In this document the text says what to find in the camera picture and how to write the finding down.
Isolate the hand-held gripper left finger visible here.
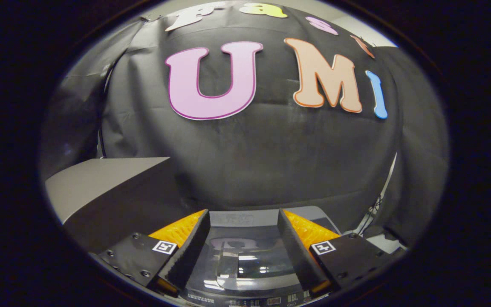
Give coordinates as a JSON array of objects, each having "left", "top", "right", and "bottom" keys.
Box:
[{"left": 88, "top": 209, "right": 211, "bottom": 297}]

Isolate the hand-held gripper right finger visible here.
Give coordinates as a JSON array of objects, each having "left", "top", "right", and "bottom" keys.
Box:
[{"left": 277, "top": 208, "right": 399, "bottom": 297}]

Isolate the grey washing machine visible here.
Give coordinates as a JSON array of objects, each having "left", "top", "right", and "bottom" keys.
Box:
[{"left": 182, "top": 206, "right": 344, "bottom": 307}]

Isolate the black backdrop cloth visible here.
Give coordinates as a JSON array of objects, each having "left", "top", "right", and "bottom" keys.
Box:
[{"left": 39, "top": 2, "right": 450, "bottom": 248}]

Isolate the cream and dark cabinet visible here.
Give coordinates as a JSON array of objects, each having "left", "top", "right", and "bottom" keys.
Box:
[{"left": 45, "top": 157, "right": 191, "bottom": 254}]

